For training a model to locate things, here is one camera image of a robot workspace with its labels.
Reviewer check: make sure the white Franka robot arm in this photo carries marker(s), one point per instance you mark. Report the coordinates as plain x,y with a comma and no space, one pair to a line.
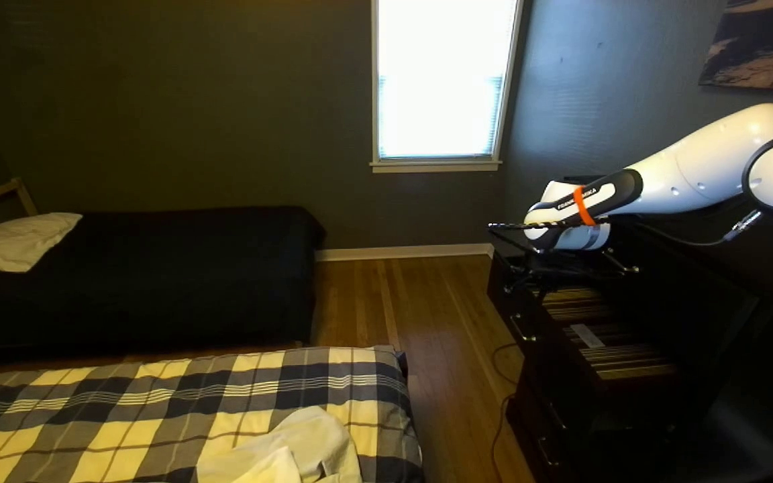
700,171

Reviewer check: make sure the white baseboard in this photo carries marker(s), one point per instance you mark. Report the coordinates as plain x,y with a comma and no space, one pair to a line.
403,253

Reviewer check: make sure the white crumpled garment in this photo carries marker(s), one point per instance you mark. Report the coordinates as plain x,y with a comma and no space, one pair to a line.
308,445

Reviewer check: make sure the white paper label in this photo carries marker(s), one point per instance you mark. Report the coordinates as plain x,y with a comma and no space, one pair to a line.
586,336

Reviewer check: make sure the bed with black cover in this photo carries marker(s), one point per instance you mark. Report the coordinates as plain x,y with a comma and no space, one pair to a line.
161,269

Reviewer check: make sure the striped folded fabric stack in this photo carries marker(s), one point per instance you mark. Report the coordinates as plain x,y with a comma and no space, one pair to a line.
630,364

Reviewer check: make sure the plaid yellow black bed cover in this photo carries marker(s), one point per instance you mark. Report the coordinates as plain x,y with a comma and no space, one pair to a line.
136,403

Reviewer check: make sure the black wooden dresser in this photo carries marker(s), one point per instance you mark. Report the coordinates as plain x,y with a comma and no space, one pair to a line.
744,359

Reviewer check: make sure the white pillow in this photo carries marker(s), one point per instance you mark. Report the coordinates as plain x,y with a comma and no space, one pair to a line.
11,243

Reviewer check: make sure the bright window with white frame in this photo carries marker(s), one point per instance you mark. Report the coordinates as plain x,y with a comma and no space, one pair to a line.
445,81

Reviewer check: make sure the wall art picture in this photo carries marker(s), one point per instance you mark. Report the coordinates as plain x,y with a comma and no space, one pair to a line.
763,45

